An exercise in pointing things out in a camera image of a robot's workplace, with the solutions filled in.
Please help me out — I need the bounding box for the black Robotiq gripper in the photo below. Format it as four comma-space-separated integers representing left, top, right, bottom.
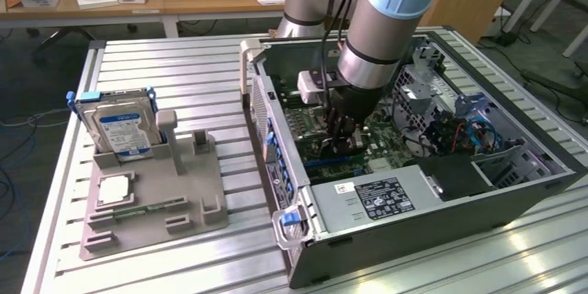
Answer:
330, 85, 383, 126

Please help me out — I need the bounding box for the low-profile graphics card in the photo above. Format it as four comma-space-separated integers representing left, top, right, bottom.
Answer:
301, 128, 369, 160

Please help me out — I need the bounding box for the CPU socket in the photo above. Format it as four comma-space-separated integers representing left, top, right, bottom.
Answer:
309, 103, 335, 127

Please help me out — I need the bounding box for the green motherboard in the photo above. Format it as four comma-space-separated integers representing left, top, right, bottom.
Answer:
275, 76, 425, 185

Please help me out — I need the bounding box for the silver metal disk bay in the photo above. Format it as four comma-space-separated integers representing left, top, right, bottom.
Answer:
395, 65, 463, 126

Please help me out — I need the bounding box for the long blue expansion slot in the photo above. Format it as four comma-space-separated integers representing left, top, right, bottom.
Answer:
306, 156, 358, 167

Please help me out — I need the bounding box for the grey power supply unit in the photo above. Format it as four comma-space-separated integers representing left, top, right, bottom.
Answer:
301, 165, 447, 235

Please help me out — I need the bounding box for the black floor power adapter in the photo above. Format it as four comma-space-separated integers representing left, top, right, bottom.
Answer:
495, 32, 521, 48

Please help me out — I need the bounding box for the open dark grey PC case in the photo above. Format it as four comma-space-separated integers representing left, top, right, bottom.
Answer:
239, 28, 579, 290

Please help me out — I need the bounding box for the long wooden desk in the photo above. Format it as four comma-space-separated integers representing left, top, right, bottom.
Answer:
0, 0, 415, 39

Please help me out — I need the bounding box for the hard disk in blue caddy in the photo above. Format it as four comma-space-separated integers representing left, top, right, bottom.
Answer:
67, 87, 161, 163

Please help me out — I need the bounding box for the loose green RAM stick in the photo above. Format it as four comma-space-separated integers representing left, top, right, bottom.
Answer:
110, 200, 181, 218

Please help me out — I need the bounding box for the silver CPU chip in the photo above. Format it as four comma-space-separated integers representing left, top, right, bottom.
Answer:
99, 176, 131, 205

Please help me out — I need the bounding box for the grey plastic parts rack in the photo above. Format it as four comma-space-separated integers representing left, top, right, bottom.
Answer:
79, 109, 230, 262

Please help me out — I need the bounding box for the black office chair base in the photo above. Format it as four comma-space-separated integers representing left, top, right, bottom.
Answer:
27, 23, 139, 65

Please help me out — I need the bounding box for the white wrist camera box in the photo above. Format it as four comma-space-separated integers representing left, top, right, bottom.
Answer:
298, 70, 333, 105

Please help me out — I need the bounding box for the black camera cable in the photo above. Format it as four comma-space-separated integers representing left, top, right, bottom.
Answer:
321, 0, 355, 116

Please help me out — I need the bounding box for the thin red wire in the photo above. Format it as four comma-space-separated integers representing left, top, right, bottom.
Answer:
451, 123, 463, 152

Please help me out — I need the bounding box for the blue data wire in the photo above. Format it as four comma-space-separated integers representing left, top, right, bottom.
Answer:
481, 120, 506, 153
466, 117, 483, 152

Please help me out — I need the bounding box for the perforated metal drive bracket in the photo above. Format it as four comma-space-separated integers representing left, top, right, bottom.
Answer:
471, 140, 555, 190

